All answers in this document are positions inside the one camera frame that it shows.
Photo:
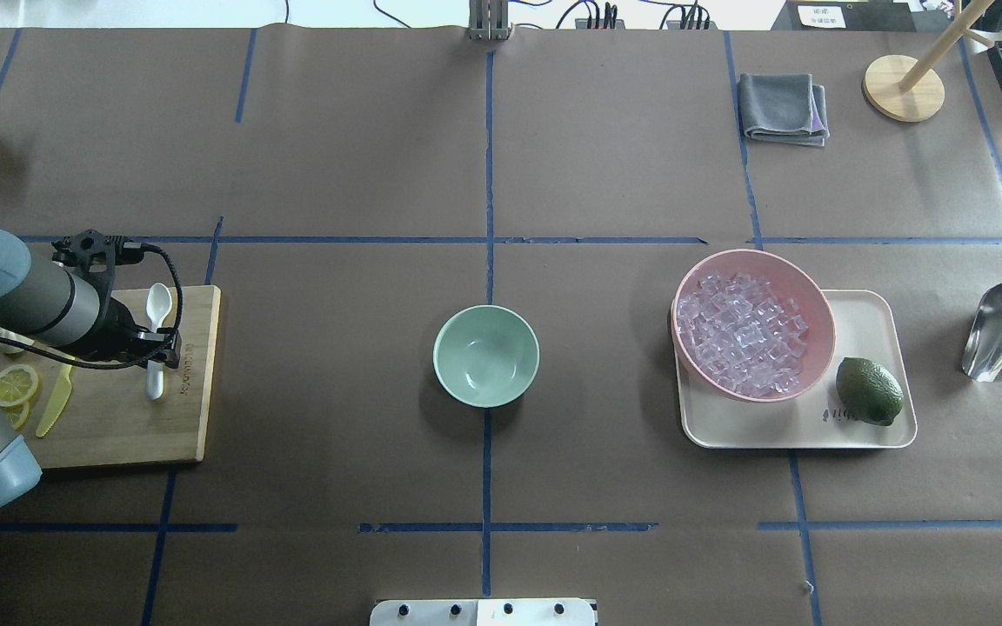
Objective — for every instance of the lemon slice lower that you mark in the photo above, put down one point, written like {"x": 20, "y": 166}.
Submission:
{"x": 17, "y": 415}

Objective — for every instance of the mint green bowl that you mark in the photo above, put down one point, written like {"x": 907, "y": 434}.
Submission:
{"x": 486, "y": 356}

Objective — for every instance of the pile of clear ice cubes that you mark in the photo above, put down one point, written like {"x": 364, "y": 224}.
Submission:
{"x": 741, "y": 335}

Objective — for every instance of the folded grey cloth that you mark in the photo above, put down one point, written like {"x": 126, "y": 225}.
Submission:
{"x": 784, "y": 108}

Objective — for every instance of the yellow plastic knife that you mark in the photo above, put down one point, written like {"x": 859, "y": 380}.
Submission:
{"x": 60, "y": 395}

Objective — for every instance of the white plastic spoon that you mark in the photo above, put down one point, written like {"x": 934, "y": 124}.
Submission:
{"x": 157, "y": 307}

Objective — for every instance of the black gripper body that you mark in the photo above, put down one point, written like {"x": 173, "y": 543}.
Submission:
{"x": 116, "y": 321}

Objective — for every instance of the cream rectangular tray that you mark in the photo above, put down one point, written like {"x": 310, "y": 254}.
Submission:
{"x": 817, "y": 419}

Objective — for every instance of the bamboo cutting board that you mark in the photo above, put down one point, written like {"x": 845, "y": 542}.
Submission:
{"x": 109, "y": 420}

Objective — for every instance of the wooden cup stand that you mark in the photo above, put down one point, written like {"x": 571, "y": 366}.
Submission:
{"x": 909, "y": 90}

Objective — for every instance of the pink bowl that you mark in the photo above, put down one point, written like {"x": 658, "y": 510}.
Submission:
{"x": 789, "y": 282}

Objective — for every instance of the lemon slice upper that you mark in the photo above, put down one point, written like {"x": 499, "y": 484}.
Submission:
{"x": 18, "y": 384}

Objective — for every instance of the green lime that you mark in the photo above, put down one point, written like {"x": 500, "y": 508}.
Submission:
{"x": 868, "y": 391}

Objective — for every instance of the lemon slice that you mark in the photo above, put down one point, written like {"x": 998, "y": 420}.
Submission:
{"x": 18, "y": 384}
{"x": 17, "y": 415}

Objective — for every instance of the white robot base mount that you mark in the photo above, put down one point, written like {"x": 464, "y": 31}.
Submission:
{"x": 486, "y": 611}

